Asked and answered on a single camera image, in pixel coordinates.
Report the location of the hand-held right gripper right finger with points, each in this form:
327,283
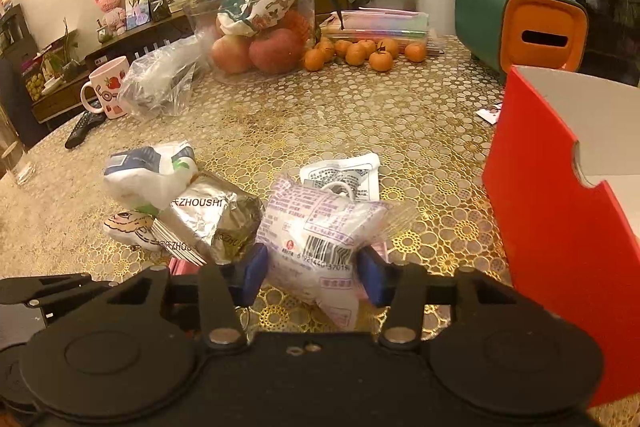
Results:
372,279

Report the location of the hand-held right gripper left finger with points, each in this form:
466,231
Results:
254,274

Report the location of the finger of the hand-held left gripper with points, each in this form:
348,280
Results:
50,289

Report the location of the white pink barcode snack packet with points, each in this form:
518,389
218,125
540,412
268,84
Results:
320,232

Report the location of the small cartoon printed packet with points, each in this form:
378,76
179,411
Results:
127,227

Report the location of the white blue green packet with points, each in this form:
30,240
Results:
145,172

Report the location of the red cardboard box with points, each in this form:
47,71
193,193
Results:
550,217

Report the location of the gold patterned desktop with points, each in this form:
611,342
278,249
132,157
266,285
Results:
425,132

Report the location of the silver foil packet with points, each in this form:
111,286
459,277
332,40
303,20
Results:
210,217

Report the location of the white black-print packet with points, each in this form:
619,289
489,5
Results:
345,174

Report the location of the drinking glass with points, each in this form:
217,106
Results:
12,152

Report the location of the black remote control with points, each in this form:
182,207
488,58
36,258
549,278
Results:
85,129

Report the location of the wooden cabinet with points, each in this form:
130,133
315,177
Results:
70,92

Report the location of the small printed card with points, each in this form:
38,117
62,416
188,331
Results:
490,114

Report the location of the pink strawberry mug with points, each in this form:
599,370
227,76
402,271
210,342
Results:
112,87

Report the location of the crumpled clear plastic bag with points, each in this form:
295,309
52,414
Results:
160,77

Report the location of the red apple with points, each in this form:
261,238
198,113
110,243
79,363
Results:
275,52
230,54

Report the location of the pile of tangerines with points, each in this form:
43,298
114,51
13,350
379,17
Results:
360,53

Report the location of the orange fruit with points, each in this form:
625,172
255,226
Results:
300,24

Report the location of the clear plastic container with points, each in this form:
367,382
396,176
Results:
380,24

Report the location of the clear fruit container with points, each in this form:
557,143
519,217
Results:
200,14

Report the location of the green orange desk organizer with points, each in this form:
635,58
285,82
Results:
480,22

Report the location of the pink pig toy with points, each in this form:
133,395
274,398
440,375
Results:
111,9

